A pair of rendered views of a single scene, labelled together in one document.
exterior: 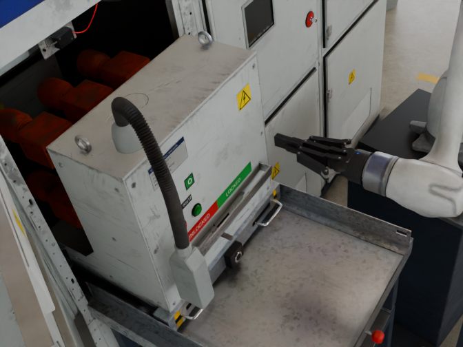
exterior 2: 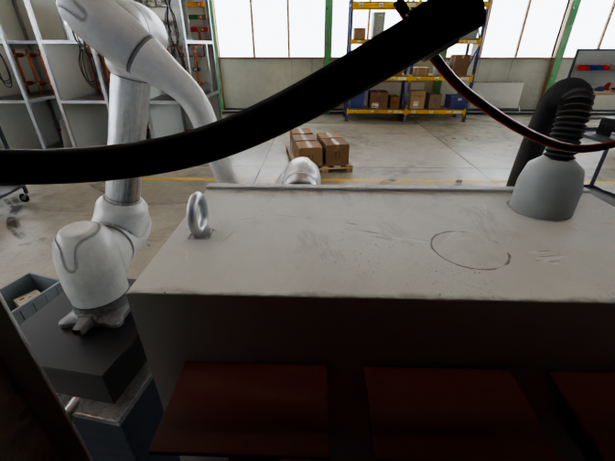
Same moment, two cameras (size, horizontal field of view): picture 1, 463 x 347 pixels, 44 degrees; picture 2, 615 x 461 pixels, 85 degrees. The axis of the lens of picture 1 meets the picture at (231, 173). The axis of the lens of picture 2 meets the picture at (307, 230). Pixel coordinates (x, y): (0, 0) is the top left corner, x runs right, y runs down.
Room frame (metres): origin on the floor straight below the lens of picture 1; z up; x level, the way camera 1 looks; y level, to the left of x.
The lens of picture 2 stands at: (1.37, 0.30, 1.55)
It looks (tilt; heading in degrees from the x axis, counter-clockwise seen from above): 29 degrees down; 231
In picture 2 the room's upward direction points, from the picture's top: straight up
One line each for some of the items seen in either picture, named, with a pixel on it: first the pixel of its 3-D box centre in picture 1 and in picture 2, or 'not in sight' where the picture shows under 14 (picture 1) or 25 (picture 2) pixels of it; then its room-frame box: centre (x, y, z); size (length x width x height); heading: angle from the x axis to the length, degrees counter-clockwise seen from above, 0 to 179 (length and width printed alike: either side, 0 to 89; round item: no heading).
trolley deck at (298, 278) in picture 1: (252, 277); not in sight; (0.97, -0.01, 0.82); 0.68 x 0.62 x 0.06; 50
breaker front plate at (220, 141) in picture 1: (214, 187); not in sight; (1.01, 0.05, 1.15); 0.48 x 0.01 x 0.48; 139
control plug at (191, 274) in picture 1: (190, 274); not in sight; (0.81, 0.13, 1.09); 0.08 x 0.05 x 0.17; 49
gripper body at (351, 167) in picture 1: (349, 162); not in sight; (0.93, -0.27, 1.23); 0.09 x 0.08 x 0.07; 49
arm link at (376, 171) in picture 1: (379, 173); (299, 192); (0.89, -0.32, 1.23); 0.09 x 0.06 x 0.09; 139
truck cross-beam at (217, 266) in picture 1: (222, 249); not in sight; (1.02, 0.06, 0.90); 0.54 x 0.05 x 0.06; 139
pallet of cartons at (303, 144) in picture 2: not in sight; (316, 148); (-1.91, -3.53, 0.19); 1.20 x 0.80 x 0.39; 61
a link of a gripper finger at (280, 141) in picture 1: (287, 144); not in sight; (1.03, -0.14, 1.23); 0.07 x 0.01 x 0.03; 50
